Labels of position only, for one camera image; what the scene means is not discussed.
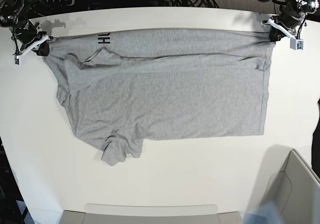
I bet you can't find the grey bin at right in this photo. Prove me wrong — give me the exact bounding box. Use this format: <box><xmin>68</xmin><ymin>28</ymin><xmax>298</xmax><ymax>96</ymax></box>
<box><xmin>259</xmin><ymin>150</ymin><xmax>320</xmax><ymax>224</ymax></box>

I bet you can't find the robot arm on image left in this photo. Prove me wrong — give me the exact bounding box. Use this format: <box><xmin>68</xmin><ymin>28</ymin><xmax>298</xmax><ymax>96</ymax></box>
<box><xmin>0</xmin><ymin>0</ymin><xmax>52</xmax><ymax>63</ymax></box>

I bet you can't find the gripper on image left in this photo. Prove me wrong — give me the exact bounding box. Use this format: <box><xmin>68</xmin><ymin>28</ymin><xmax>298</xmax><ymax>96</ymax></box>
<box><xmin>11</xmin><ymin>21</ymin><xmax>50</xmax><ymax>57</ymax></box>

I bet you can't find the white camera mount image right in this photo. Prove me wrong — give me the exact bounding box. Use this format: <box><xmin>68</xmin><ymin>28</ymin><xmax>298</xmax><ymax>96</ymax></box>
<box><xmin>261</xmin><ymin>18</ymin><xmax>304</xmax><ymax>50</ymax></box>

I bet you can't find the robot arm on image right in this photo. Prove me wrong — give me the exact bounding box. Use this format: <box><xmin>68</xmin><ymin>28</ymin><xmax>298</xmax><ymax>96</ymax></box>
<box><xmin>267</xmin><ymin>0</ymin><xmax>320</xmax><ymax>42</ymax></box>

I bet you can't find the grey tray at bottom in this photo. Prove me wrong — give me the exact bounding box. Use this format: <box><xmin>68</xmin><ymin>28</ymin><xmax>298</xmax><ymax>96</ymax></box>
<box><xmin>60</xmin><ymin>204</ymin><xmax>243</xmax><ymax>224</ymax></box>

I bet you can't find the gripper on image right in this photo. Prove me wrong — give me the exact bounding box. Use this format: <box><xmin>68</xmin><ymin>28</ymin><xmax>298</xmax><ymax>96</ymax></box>
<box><xmin>269</xmin><ymin>5</ymin><xmax>307</xmax><ymax>42</ymax></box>

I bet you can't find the white camera mount image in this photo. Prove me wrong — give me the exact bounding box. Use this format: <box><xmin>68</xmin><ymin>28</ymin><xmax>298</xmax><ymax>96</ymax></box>
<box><xmin>261</xmin><ymin>18</ymin><xmax>304</xmax><ymax>50</ymax></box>
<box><xmin>14</xmin><ymin>35</ymin><xmax>54</xmax><ymax>65</ymax></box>

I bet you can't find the grey T-shirt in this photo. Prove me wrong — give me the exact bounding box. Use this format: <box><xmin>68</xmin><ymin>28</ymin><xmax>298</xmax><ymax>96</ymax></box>
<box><xmin>43</xmin><ymin>29</ymin><xmax>275</xmax><ymax>166</ymax></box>

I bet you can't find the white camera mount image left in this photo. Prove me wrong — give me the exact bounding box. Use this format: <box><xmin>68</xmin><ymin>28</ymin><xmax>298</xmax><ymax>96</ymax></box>
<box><xmin>14</xmin><ymin>35</ymin><xmax>54</xmax><ymax>65</ymax></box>

